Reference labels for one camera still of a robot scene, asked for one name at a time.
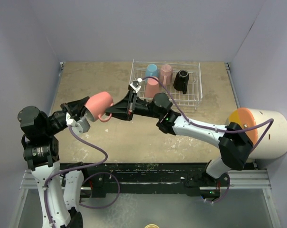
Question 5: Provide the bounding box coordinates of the cream cylinder with orange lid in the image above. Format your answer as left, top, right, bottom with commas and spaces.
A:
226, 107, 287, 160

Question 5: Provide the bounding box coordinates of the light pink mug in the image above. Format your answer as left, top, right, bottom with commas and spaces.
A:
159, 64, 173, 86

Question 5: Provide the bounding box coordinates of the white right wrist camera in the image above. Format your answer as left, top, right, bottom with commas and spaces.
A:
128, 78, 142, 94

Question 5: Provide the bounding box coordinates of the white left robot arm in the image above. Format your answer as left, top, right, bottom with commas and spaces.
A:
18, 97, 89, 228

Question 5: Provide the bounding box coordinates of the black mug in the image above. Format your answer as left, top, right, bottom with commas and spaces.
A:
173, 70, 189, 94

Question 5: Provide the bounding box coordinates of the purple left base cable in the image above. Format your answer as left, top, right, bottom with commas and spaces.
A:
79, 172, 120, 209

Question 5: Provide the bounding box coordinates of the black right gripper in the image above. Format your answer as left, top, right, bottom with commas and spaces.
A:
105, 92, 161, 123

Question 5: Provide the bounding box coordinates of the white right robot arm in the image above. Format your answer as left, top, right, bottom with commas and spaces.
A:
106, 92, 253, 186

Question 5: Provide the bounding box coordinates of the salmon pink mug with handle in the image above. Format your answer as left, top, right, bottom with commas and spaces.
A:
84, 91, 113, 123

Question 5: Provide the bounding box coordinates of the blue cup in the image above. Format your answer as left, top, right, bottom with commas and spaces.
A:
145, 64, 158, 78

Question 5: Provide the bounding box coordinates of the salmon pink cup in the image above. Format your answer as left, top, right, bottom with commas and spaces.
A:
145, 77, 160, 98

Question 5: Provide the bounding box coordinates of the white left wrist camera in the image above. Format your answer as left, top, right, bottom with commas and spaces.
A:
65, 113, 91, 135

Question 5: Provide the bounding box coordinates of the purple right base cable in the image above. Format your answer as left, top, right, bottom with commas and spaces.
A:
204, 174, 233, 205

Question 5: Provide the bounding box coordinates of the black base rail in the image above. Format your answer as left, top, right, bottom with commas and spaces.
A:
56, 162, 231, 198

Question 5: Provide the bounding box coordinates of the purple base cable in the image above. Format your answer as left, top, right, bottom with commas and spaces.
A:
79, 172, 120, 209
204, 174, 233, 205

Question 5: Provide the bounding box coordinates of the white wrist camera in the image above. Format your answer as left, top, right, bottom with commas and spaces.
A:
65, 113, 91, 135
128, 78, 142, 94

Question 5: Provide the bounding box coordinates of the white wire dish rack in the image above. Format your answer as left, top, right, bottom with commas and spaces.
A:
130, 60, 203, 108

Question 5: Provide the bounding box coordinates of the yellow round object at bottom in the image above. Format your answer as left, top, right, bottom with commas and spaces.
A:
144, 224, 159, 228

